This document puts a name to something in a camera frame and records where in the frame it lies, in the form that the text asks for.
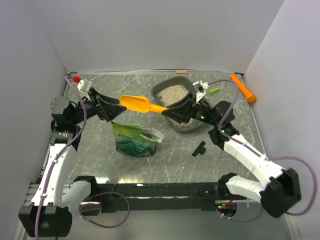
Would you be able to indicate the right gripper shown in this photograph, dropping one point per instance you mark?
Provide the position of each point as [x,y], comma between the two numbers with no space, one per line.
[182,111]

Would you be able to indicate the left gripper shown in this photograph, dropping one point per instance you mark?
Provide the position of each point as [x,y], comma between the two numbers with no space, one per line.
[107,108]

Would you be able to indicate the grey litter box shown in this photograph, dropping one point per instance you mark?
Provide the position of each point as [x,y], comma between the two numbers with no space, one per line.
[169,92]

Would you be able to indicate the yellow plastic scoop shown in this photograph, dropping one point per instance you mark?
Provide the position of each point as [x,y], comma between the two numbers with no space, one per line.
[140,104]

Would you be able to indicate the green litter bag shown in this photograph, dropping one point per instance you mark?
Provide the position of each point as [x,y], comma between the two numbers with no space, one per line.
[136,141]

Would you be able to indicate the black bag clip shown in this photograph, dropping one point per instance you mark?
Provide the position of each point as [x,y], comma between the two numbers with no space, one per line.
[200,149]

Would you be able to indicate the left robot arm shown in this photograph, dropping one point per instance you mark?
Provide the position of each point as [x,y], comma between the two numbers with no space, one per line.
[50,212]

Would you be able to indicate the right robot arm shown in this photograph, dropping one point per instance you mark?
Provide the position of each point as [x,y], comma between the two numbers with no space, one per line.
[277,189]

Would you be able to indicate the green small block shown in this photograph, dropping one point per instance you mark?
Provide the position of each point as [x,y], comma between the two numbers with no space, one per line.
[215,90]

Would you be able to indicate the tan small block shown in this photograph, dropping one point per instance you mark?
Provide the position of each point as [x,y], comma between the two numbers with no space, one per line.
[181,72]

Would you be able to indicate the orange toy carrot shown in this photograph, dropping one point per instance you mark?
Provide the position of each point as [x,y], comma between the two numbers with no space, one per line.
[251,98]

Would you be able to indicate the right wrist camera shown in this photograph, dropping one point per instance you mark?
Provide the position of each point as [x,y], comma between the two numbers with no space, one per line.
[201,87]

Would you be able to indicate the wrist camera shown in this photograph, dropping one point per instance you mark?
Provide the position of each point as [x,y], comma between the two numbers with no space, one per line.
[83,85]
[201,87]

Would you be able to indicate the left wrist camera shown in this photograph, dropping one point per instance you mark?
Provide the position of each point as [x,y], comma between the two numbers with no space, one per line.
[83,85]

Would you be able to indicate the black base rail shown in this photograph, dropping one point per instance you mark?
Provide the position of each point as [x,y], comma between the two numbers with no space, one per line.
[114,197]

